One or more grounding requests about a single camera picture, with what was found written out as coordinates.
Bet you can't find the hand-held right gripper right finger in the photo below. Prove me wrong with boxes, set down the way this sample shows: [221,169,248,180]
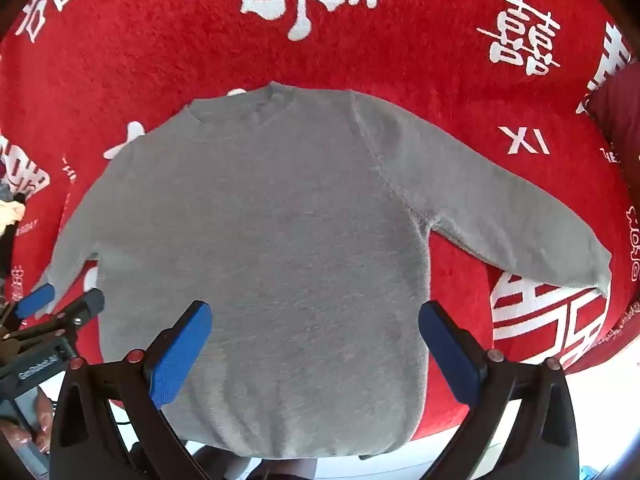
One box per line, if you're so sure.
[418,301,582,480]

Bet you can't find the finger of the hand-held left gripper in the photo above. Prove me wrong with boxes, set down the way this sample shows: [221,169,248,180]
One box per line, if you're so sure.
[0,283,56,332]
[5,288,106,347]

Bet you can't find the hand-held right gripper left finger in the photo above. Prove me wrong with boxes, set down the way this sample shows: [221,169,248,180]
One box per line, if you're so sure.
[50,300,215,480]

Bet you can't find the grey knit sweater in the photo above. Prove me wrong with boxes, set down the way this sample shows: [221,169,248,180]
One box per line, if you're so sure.
[44,81,613,461]

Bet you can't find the pile of mixed clothes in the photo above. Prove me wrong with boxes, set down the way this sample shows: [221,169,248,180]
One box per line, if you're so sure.
[0,182,27,242]

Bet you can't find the person's left hand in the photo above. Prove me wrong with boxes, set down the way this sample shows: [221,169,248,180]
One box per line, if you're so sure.
[0,387,54,462]

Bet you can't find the dark red cloth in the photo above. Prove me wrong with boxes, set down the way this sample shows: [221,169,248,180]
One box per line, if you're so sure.
[580,59,640,162]

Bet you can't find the red printed blanket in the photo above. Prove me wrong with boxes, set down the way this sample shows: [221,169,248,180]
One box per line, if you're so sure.
[0,0,640,431]

